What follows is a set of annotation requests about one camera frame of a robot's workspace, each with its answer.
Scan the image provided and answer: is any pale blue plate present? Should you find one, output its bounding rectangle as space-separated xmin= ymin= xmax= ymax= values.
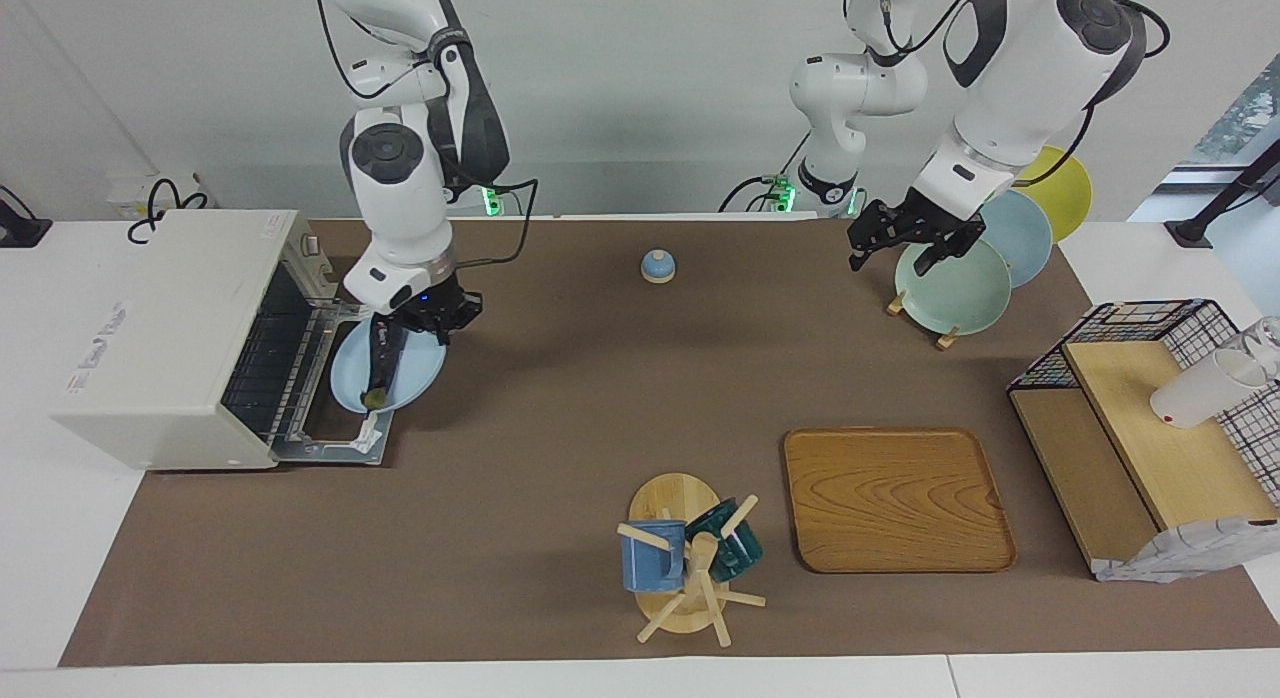
xmin=330 ymin=318 xmax=448 ymax=414

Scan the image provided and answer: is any dark purple eggplant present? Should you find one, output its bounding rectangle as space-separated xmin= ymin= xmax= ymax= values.
xmin=362 ymin=316 xmax=403 ymax=411

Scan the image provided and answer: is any oven door with silver handle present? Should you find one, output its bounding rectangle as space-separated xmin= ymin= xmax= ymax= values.
xmin=270 ymin=298 xmax=403 ymax=467

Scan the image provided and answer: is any white toaster oven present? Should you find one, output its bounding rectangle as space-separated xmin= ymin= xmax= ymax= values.
xmin=50 ymin=210 xmax=346 ymax=472

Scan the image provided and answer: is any mint green plate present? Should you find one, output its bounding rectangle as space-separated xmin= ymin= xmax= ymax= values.
xmin=894 ymin=231 xmax=1013 ymax=336

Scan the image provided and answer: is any wooden plate rack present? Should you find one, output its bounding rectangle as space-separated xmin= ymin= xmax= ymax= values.
xmin=886 ymin=290 xmax=963 ymax=351

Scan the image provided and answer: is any light blue racked plate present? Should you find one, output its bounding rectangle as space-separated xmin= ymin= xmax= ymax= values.
xmin=975 ymin=190 xmax=1053 ymax=289

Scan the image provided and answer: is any yellow plate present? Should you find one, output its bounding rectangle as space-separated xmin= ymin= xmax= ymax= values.
xmin=1015 ymin=145 xmax=1093 ymax=244

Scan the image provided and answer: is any brown table mat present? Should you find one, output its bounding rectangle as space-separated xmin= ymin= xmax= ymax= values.
xmin=58 ymin=218 xmax=1280 ymax=667

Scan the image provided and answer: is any wooden serving tray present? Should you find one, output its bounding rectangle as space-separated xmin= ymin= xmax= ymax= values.
xmin=783 ymin=427 xmax=1017 ymax=575

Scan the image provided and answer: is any wooden mug tree stand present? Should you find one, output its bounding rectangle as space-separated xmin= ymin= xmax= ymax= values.
xmin=617 ymin=473 xmax=767 ymax=647

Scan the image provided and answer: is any white cup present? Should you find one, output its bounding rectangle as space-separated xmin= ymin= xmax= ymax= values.
xmin=1150 ymin=346 xmax=1271 ymax=429

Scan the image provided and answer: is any blue mug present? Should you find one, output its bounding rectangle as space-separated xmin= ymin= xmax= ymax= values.
xmin=621 ymin=521 xmax=688 ymax=593

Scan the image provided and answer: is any wooden shelf box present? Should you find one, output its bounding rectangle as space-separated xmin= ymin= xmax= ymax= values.
xmin=1008 ymin=340 xmax=1280 ymax=579

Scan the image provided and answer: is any white power strip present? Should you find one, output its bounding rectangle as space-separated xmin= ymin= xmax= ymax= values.
xmin=105 ymin=173 xmax=206 ymax=219

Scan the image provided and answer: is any clear glass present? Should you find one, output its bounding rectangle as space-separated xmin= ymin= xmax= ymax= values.
xmin=1240 ymin=316 xmax=1280 ymax=379

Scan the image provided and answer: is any dark green mug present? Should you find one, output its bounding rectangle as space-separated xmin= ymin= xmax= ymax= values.
xmin=685 ymin=498 xmax=764 ymax=583

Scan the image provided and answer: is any grey tile patterned sheet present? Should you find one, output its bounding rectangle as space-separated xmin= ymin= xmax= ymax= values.
xmin=1095 ymin=516 xmax=1280 ymax=583

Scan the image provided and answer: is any black device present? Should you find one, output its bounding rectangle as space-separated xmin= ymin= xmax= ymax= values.
xmin=0 ymin=185 xmax=53 ymax=249

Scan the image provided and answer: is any black base cable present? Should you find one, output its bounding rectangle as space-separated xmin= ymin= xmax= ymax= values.
xmin=718 ymin=128 xmax=813 ymax=214

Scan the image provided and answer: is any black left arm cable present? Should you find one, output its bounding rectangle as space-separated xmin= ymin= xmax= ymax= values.
xmin=845 ymin=0 xmax=1171 ymax=61

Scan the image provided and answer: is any black wire basket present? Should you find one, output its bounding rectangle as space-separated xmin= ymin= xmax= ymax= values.
xmin=1007 ymin=299 xmax=1280 ymax=509

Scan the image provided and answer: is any black coiled cable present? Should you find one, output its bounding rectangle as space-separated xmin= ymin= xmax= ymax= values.
xmin=127 ymin=178 xmax=211 ymax=244

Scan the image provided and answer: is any window with grey frame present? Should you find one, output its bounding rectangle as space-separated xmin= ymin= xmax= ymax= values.
xmin=1160 ymin=53 xmax=1280 ymax=189

